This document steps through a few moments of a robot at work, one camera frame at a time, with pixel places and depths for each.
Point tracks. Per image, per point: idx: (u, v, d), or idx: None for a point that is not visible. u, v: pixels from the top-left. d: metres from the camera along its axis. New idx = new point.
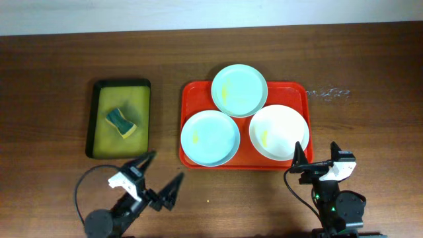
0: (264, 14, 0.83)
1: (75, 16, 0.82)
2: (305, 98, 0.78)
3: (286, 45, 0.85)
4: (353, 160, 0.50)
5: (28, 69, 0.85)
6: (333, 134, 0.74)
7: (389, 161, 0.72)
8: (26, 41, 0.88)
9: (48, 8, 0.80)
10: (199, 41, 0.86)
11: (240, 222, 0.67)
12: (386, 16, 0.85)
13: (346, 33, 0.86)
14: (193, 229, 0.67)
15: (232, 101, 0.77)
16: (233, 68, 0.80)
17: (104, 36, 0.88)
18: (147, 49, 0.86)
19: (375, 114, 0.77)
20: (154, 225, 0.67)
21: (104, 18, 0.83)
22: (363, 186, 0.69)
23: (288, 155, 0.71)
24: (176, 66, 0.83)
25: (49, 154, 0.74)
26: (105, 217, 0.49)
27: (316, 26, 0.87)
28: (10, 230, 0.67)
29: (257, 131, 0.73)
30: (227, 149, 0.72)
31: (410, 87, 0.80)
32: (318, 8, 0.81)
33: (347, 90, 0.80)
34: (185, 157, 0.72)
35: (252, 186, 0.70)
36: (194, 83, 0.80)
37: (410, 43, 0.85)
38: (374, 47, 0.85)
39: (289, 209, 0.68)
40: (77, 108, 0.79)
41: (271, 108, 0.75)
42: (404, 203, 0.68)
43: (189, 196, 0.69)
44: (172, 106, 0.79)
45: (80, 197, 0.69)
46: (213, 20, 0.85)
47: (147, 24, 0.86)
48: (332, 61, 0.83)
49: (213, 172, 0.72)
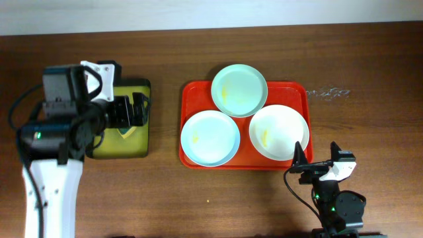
0: (264, 14, 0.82)
1: (74, 16, 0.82)
2: (306, 98, 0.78)
3: (286, 45, 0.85)
4: (353, 160, 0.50)
5: (27, 69, 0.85)
6: (333, 134, 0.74)
7: (388, 161, 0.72)
8: (26, 40, 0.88)
9: (47, 8, 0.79)
10: (199, 41, 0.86)
11: (240, 222, 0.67)
12: (386, 16, 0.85)
13: (346, 32, 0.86)
14: (193, 230, 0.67)
15: (232, 102, 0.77)
16: (233, 67, 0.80)
17: (104, 36, 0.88)
18: (147, 49, 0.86)
19: (375, 114, 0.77)
20: (154, 226, 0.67)
21: (103, 18, 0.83)
22: (363, 186, 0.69)
23: (289, 155, 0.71)
24: (176, 66, 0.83)
25: None
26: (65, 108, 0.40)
27: (316, 26, 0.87)
28: (10, 230, 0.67)
29: (256, 131, 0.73)
30: (227, 149, 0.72)
31: (410, 86, 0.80)
32: (318, 8, 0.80)
33: (347, 90, 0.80)
34: (185, 157, 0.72)
35: (252, 186, 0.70)
36: (194, 83, 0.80)
37: (409, 43, 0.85)
38: (374, 47, 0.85)
39: (289, 209, 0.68)
40: None
41: (271, 108, 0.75)
42: (404, 203, 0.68)
43: (189, 197, 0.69)
44: (172, 106, 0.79)
45: (78, 198, 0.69)
46: (213, 20, 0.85)
47: (147, 23, 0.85)
48: (332, 61, 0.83)
49: (213, 172, 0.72)
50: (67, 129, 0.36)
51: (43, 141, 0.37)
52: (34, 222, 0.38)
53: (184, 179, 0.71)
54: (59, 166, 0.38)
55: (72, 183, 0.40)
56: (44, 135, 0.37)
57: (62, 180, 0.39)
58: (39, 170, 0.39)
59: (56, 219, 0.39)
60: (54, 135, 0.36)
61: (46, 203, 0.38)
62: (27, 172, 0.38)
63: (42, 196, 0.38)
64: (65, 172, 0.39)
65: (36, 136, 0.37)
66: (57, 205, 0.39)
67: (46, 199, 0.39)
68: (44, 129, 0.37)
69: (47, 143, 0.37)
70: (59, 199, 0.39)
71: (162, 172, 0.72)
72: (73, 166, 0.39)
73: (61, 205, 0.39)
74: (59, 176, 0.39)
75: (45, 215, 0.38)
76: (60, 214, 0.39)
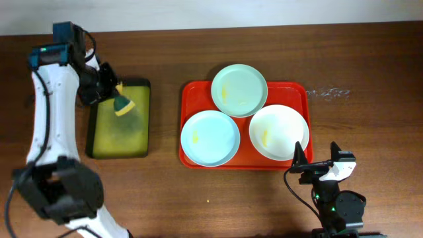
0: (264, 13, 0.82)
1: (74, 16, 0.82)
2: (306, 98, 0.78)
3: (286, 45, 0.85)
4: (353, 160, 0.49)
5: (26, 69, 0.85)
6: (333, 135, 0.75)
7: (388, 161, 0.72)
8: (24, 40, 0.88)
9: (46, 7, 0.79)
10: (199, 41, 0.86)
11: (240, 222, 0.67)
12: (387, 15, 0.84)
13: (346, 32, 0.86)
14: (193, 230, 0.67)
15: (232, 102, 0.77)
16: (232, 68, 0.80)
17: (103, 35, 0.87)
18: (147, 49, 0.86)
19: (374, 113, 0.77)
20: (154, 226, 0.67)
21: (103, 18, 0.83)
22: (363, 186, 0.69)
23: (288, 155, 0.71)
24: (176, 66, 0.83)
25: None
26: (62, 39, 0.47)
27: (316, 26, 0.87)
28: (10, 229, 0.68)
29: (256, 131, 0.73)
30: (227, 149, 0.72)
31: (409, 87, 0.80)
32: (319, 8, 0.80)
33: (347, 90, 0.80)
34: (185, 157, 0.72)
35: (253, 185, 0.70)
36: (194, 83, 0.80)
37: (409, 43, 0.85)
38: (374, 47, 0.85)
39: (289, 209, 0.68)
40: None
41: (271, 108, 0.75)
42: (404, 203, 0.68)
43: (189, 197, 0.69)
44: (172, 106, 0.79)
45: None
46: (213, 20, 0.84)
47: (146, 22, 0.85)
48: (332, 61, 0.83)
49: (213, 172, 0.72)
50: (64, 46, 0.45)
51: (49, 52, 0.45)
52: (41, 109, 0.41)
53: (184, 179, 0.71)
54: (64, 69, 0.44)
55: (72, 80, 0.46)
56: (45, 55, 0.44)
57: (63, 74, 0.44)
58: (45, 71, 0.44)
59: (60, 100, 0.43)
60: (55, 53, 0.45)
61: (52, 91, 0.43)
62: (36, 77, 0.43)
63: (49, 85, 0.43)
64: (67, 69, 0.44)
65: (41, 61, 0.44)
66: (61, 94, 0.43)
67: (51, 89, 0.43)
68: (43, 52, 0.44)
69: (51, 53, 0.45)
70: (61, 90, 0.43)
71: (162, 172, 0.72)
72: (73, 69, 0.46)
73: (65, 91, 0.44)
74: (63, 71, 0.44)
75: (49, 99, 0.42)
76: (61, 98, 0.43)
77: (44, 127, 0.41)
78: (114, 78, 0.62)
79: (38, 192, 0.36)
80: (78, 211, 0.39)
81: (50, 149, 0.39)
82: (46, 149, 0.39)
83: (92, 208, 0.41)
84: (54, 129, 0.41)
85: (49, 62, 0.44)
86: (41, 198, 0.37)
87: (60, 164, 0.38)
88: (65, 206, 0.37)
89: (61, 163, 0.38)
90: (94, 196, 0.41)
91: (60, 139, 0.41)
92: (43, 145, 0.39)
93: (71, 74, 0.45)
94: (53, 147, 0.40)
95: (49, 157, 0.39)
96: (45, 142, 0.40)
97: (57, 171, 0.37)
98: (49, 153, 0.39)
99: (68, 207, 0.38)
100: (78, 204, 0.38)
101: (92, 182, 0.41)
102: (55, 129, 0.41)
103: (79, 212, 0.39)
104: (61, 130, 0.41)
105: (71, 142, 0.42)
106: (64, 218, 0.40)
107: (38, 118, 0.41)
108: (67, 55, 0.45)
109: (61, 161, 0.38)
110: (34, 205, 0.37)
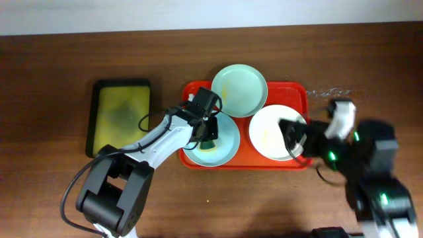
0: (264, 14, 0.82)
1: (74, 16, 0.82)
2: (306, 98, 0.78)
3: (286, 46, 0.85)
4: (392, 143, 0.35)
5: (26, 69, 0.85)
6: None
7: None
8: (23, 39, 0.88)
9: (44, 6, 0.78)
10: (199, 41, 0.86)
11: (240, 223, 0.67)
12: (389, 16, 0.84)
13: (347, 33, 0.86)
14: (193, 230, 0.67)
15: (232, 102, 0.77)
16: (233, 68, 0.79)
17: (103, 36, 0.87)
18: (148, 49, 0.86)
19: (374, 114, 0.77)
20: (154, 227, 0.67)
21: (103, 18, 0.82)
22: None
23: (288, 155, 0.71)
24: (176, 66, 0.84)
25: (49, 155, 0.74)
26: (199, 107, 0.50)
27: (316, 26, 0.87)
28: (11, 230, 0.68)
29: (256, 130, 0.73)
30: (228, 149, 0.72)
31: (408, 87, 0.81)
32: (320, 9, 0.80)
33: (347, 90, 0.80)
34: (185, 156, 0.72)
35: (253, 185, 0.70)
36: (194, 83, 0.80)
37: (410, 43, 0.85)
38: (374, 48, 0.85)
39: (290, 209, 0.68)
40: (75, 108, 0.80)
41: (270, 108, 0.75)
42: None
43: (189, 197, 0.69)
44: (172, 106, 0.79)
45: None
46: (214, 20, 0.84)
47: (146, 22, 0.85)
48: (332, 61, 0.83)
49: (213, 172, 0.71)
50: (198, 116, 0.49)
51: (186, 114, 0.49)
52: (156, 132, 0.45)
53: (184, 179, 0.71)
54: (187, 125, 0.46)
55: (184, 138, 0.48)
56: (181, 115, 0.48)
57: (184, 131, 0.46)
58: (176, 119, 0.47)
59: (170, 139, 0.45)
60: (186, 118, 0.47)
61: (171, 129, 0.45)
62: (175, 116, 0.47)
63: (172, 123, 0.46)
64: (188, 129, 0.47)
65: (182, 111, 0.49)
66: (174, 135, 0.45)
67: (171, 127, 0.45)
68: (181, 113, 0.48)
69: (186, 116, 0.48)
70: (177, 134, 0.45)
71: (162, 172, 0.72)
72: (190, 133, 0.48)
73: (177, 137, 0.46)
74: (185, 129, 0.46)
75: (166, 132, 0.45)
76: (174, 138, 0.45)
77: (149, 139, 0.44)
78: (216, 133, 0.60)
79: (104, 172, 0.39)
80: (106, 221, 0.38)
81: (142, 153, 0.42)
82: (139, 151, 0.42)
83: (117, 229, 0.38)
84: (154, 145, 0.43)
85: (181, 112, 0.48)
86: (101, 180, 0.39)
87: (139, 168, 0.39)
88: (104, 209, 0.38)
89: (139, 170, 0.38)
90: (129, 220, 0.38)
91: (153, 155, 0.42)
92: (139, 147, 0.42)
93: (187, 131, 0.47)
94: (144, 154, 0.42)
95: (137, 157, 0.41)
96: (143, 146, 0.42)
97: (135, 171, 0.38)
98: (140, 155, 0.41)
99: (106, 211, 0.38)
100: (112, 215, 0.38)
101: (139, 206, 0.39)
102: (155, 146, 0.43)
103: (106, 225, 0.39)
104: (158, 148, 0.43)
105: (156, 163, 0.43)
106: (92, 219, 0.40)
107: (151, 135, 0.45)
108: (193, 114, 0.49)
109: (142, 166, 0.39)
110: (87, 184, 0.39)
